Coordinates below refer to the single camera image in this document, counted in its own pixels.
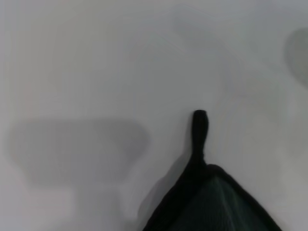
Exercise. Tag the dark blue rag with loop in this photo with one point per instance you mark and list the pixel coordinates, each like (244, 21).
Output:
(211, 204)

